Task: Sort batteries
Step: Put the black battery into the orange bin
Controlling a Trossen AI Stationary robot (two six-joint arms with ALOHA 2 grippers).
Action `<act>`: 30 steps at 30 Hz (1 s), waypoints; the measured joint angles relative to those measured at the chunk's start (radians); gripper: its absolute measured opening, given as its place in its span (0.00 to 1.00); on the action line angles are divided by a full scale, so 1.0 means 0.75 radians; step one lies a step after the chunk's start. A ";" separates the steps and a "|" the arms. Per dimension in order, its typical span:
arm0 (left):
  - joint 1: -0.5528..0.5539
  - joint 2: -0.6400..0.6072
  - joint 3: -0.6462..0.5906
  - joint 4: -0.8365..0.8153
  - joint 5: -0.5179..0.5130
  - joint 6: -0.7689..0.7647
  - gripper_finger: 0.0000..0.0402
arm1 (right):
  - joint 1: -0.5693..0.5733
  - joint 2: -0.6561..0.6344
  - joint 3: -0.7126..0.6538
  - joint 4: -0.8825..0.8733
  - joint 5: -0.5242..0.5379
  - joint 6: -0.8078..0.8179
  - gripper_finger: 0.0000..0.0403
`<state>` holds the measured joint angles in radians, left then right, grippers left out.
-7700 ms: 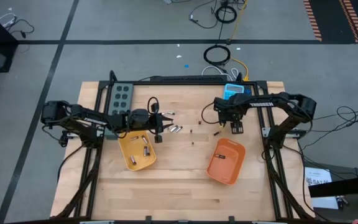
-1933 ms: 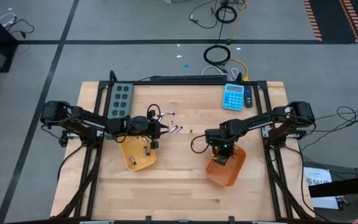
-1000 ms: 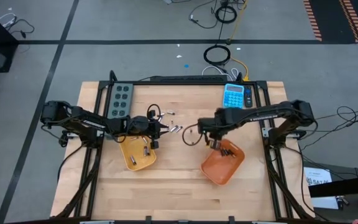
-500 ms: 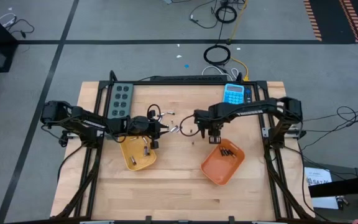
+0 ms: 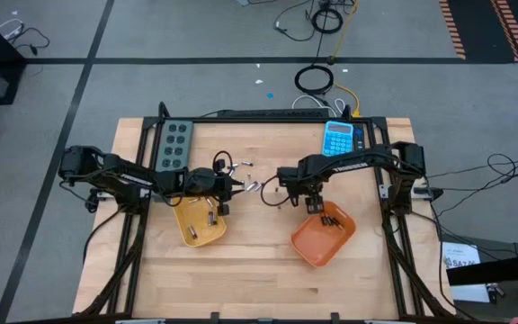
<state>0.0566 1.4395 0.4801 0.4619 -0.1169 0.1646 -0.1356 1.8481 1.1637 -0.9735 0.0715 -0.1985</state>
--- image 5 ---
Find black cable with plug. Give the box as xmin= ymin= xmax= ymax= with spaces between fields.
xmin=272 ymin=0 xmax=319 ymax=43
xmin=6 ymin=26 xmax=51 ymax=58

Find grey power strip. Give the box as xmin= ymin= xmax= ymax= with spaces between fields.
xmin=154 ymin=120 xmax=195 ymax=175

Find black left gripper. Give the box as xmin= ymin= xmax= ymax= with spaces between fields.
xmin=211 ymin=156 xmax=245 ymax=216

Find yellow plastic tray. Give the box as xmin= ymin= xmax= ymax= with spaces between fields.
xmin=170 ymin=194 xmax=228 ymax=248

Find long black box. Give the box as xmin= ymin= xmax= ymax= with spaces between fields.
xmin=216 ymin=108 xmax=330 ymax=120

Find coiled black cable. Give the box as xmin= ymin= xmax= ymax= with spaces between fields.
xmin=294 ymin=64 xmax=335 ymax=97
xmin=309 ymin=5 xmax=345 ymax=36

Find white printed paper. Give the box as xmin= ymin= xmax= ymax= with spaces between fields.
xmin=441 ymin=241 xmax=490 ymax=303

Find yellow cable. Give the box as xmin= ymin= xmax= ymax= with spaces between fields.
xmin=329 ymin=0 xmax=362 ymax=119

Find small black remote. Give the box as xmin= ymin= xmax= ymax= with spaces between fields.
xmin=353 ymin=123 xmax=367 ymax=152

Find thin black cable bundle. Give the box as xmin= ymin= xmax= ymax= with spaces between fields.
xmin=424 ymin=152 xmax=518 ymax=193

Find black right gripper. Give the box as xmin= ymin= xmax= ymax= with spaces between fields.
xmin=277 ymin=166 xmax=327 ymax=214

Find black metal table frame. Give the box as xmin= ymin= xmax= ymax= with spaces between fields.
xmin=76 ymin=101 xmax=457 ymax=324

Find dark grey side table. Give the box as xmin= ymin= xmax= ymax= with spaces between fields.
xmin=436 ymin=233 xmax=518 ymax=324

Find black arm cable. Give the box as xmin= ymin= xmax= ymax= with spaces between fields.
xmin=414 ymin=209 xmax=518 ymax=261

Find black bar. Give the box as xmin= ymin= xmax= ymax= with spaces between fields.
xmin=445 ymin=251 xmax=518 ymax=287

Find blue calculator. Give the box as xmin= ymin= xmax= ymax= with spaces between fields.
xmin=321 ymin=120 xmax=355 ymax=158

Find black mat orange striped edges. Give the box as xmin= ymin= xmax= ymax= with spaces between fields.
xmin=437 ymin=0 xmax=518 ymax=64

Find orange plastic tray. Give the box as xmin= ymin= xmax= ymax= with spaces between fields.
xmin=290 ymin=200 xmax=357 ymax=268

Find white cable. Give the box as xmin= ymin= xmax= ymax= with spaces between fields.
xmin=0 ymin=17 xmax=25 ymax=41
xmin=290 ymin=94 xmax=346 ymax=117

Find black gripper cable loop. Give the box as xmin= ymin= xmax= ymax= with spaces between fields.
xmin=212 ymin=150 xmax=234 ymax=175
xmin=259 ymin=174 xmax=287 ymax=208

